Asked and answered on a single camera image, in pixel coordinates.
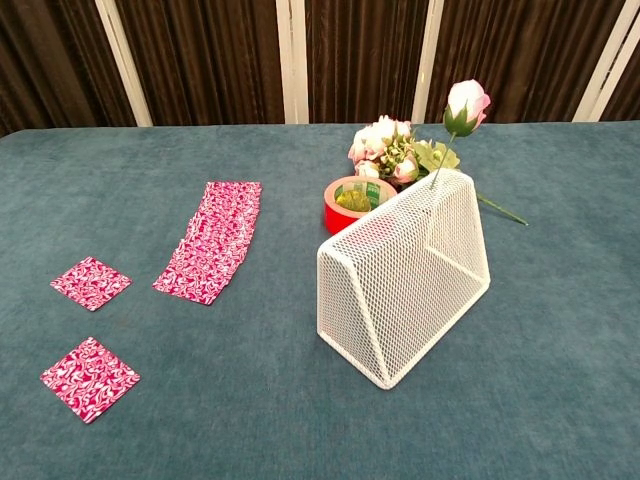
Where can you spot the red tape roll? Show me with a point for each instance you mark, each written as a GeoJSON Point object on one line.
{"type": "Point", "coordinates": [337, 220]}

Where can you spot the row of pink packets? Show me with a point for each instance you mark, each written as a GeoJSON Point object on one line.
{"type": "Point", "coordinates": [215, 245]}

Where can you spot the artificial pink flower bouquet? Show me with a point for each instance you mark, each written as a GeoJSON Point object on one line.
{"type": "Point", "coordinates": [385, 137]}

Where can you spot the white frame post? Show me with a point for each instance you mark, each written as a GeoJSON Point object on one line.
{"type": "Point", "coordinates": [292, 60]}
{"type": "Point", "coordinates": [607, 60]}
{"type": "Point", "coordinates": [426, 60]}
{"type": "Point", "coordinates": [122, 60]}

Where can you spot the blue velvet table mat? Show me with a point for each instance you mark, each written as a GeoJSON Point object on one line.
{"type": "Point", "coordinates": [225, 425]}

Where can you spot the dark brown pleated curtain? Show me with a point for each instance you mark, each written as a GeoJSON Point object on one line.
{"type": "Point", "coordinates": [210, 60]}

